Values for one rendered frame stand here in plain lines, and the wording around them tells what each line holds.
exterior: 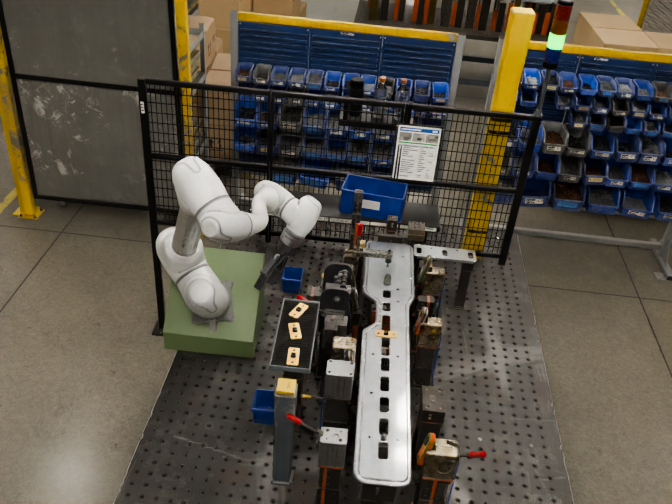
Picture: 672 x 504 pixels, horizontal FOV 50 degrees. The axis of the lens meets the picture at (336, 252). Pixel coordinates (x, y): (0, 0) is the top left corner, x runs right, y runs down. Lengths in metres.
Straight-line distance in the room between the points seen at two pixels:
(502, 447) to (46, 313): 2.85
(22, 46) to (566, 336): 3.84
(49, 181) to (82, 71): 0.90
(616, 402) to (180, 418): 2.50
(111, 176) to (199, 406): 2.58
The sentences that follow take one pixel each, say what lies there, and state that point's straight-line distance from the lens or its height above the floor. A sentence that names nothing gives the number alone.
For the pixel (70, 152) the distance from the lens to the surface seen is 5.21.
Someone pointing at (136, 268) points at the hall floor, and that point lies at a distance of 4.90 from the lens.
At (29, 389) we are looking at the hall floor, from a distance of 4.17.
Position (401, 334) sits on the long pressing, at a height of 1.00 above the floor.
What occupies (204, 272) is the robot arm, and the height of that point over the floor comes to 1.12.
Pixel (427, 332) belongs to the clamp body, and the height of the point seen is 1.00.
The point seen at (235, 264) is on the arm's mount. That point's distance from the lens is 3.12.
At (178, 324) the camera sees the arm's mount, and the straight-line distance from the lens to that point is 3.13.
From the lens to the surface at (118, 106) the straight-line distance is 4.91.
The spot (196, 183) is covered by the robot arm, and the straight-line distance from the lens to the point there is 2.39.
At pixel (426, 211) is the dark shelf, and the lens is 3.60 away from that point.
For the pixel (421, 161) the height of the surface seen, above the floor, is 1.26.
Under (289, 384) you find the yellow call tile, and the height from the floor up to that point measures 1.16.
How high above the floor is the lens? 2.84
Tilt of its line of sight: 34 degrees down
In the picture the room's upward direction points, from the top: 5 degrees clockwise
